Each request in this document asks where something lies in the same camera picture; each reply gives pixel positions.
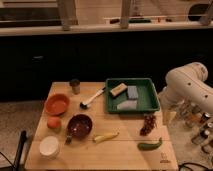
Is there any green pepper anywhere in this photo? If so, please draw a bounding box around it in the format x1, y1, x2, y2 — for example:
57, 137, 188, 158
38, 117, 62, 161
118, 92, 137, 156
137, 139, 163, 151

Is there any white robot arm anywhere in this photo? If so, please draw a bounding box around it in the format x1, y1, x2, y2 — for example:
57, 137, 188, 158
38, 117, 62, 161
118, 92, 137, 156
159, 62, 213, 125

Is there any dark purple bowl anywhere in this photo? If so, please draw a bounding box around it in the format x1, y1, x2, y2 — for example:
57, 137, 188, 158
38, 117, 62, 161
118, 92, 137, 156
67, 114, 93, 139

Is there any orange bowl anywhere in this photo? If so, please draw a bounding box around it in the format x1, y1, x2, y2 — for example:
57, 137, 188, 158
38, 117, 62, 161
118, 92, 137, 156
44, 94, 70, 116

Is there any wooden block brush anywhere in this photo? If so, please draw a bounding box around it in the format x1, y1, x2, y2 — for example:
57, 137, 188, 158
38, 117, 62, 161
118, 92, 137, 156
110, 83, 127, 97

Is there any green plastic tray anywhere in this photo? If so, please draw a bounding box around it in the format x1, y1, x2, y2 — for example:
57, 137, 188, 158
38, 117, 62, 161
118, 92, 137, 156
105, 78, 160, 114

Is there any grey sponge upper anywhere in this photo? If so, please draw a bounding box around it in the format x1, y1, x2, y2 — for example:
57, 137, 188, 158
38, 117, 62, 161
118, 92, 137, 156
127, 86, 138, 100

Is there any grey sponge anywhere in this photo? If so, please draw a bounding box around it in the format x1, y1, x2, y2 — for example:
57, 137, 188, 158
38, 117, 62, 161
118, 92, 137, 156
117, 100, 137, 110
127, 86, 138, 100

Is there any grey sponge lower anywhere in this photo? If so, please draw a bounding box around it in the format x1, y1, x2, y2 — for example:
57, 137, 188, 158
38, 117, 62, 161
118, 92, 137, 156
117, 100, 137, 110

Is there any yellow banana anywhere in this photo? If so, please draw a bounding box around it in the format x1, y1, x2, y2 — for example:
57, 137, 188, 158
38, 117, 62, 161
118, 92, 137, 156
93, 133, 119, 143

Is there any red grape bunch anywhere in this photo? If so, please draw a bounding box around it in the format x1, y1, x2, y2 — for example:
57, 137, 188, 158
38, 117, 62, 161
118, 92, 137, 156
140, 115, 156, 136

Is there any orange fruit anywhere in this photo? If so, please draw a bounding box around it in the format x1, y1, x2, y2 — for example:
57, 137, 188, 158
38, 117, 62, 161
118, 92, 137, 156
47, 116, 61, 130

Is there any small dark utensil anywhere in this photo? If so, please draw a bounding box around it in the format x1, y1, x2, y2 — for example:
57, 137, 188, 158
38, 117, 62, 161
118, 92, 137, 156
65, 135, 72, 145

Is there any black stand pole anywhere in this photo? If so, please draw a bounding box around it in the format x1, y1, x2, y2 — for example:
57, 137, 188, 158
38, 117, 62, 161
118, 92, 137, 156
13, 130, 27, 171

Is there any white handled dish brush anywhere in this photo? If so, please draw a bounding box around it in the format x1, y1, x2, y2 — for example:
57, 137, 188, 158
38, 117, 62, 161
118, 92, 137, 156
80, 87, 105, 109

